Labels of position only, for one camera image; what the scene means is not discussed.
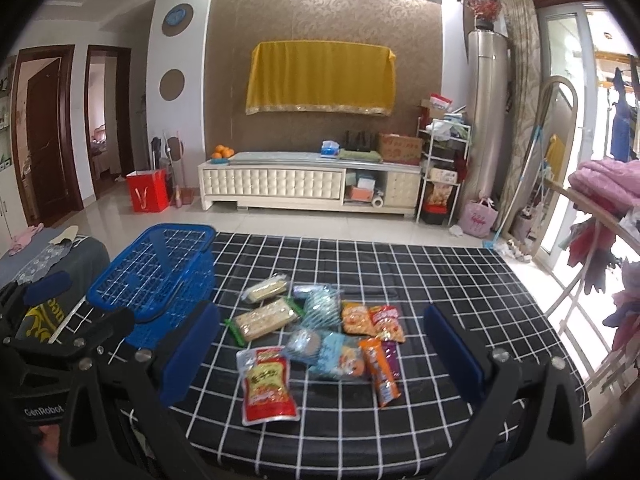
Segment green-sealed cracker pack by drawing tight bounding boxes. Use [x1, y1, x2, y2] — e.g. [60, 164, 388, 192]
[224, 297, 304, 347]

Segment blue plastic basket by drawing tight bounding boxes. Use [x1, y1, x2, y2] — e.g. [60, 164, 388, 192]
[86, 223, 216, 350]

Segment orange snack bar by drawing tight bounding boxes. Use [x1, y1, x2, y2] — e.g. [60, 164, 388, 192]
[359, 338, 401, 408]

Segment purple snack bar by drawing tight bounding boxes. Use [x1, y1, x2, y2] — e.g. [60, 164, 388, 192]
[382, 340, 401, 380]

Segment red yellow snack pouch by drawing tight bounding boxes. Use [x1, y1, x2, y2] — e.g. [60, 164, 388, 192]
[236, 347, 299, 427]

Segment clear cracker pack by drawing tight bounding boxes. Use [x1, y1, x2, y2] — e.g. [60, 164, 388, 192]
[241, 274, 288, 304]

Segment red snack packet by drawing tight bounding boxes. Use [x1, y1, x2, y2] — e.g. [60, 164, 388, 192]
[369, 304, 406, 344]

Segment orange yellow snack packet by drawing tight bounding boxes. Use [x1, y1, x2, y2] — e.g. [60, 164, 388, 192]
[342, 301, 376, 337]

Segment blue bear cookie bag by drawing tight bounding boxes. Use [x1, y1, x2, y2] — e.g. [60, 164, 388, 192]
[309, 330, 367, 380]

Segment teal net snack pack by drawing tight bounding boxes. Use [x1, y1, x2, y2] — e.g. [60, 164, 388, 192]
[293, 284, 342, 330]

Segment striped blue cake pack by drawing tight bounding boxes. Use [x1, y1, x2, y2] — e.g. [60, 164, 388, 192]
[282, 327, 322, 365]

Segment grey queen shirt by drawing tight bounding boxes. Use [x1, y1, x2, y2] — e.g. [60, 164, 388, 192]
[1, 228, 111, 344]

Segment red paper bag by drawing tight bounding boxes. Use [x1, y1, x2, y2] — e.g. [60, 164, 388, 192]
[126, 169, 169, 214]

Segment black white grid tablecloth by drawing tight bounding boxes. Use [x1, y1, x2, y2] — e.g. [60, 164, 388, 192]
[46, 231, 592, 480]

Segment pink tote bag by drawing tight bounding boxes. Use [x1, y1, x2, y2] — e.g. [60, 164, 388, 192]
[458, 198, 498, 238]

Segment cream TV cabinet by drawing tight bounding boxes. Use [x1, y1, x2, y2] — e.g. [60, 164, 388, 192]
[198, 152, 422, 218]

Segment plate of oranges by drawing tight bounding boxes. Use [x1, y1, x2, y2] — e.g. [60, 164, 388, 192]
[209, 144, 235, 164]

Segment dark wooden door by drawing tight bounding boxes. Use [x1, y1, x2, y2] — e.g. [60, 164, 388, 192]
[10, 44, 82, 226]

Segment white metal shelf rack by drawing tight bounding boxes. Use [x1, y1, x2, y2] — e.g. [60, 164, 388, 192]
[416, 110, 472, 226]

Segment blue tissue box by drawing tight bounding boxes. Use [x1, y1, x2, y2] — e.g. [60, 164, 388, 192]
[320, 140, 341, 157]

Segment cardboard box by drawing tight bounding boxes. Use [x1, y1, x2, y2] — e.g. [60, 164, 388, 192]
[378, 132, 423, 166]

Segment tall standing air conditioner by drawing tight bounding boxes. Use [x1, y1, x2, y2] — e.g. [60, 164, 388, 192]
[460, 29, 509, 205]

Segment yellow cloth TV cover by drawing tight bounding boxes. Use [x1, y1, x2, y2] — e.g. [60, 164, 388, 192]
[245, 40, 396, 117]

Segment beige curtain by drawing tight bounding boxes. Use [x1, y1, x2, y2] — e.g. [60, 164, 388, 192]
[496, 0, 541, 232]

